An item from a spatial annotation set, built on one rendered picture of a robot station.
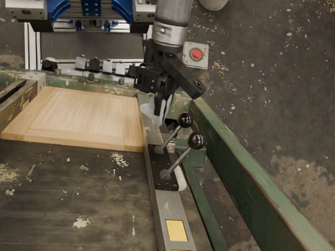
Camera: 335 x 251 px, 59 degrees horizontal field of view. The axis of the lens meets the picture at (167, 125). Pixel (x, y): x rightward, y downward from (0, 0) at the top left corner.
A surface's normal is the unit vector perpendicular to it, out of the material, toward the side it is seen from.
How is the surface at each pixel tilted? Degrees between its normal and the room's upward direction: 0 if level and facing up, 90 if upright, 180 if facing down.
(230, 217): 0
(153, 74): 47
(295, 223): 59
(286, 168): 0
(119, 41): 0
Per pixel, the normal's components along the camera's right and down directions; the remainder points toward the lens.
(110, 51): 0.21, -0.15
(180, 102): 0.14, 0.36
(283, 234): -0.97, -0.11
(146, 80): -0.40, 0.33
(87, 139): 0.18, -0.92
